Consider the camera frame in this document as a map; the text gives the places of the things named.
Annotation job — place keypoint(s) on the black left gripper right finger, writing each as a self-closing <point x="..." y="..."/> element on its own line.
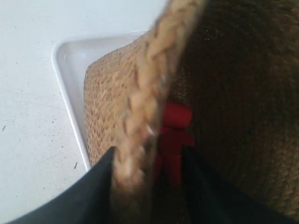
<point x="212" y="200"/>

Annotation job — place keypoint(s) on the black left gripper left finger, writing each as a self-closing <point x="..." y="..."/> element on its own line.
<point x="85" y="202"/>

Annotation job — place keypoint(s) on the brown woven wicker basket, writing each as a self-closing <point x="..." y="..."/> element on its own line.
<point x="236" y="64"/>

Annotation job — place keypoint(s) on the red cylinder front large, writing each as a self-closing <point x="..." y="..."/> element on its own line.
<point x="168" y="158"/>

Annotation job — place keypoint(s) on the red cylinder large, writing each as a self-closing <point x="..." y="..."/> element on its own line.
<point x="168" y="158"/>
<point x="176" y="115"/>

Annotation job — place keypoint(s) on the red cylinder upper large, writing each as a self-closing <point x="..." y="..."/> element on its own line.
<point x="176" y="115"/>

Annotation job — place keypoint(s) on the white rectangular plastic tray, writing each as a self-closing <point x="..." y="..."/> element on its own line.
<point x="70" y="59"/>

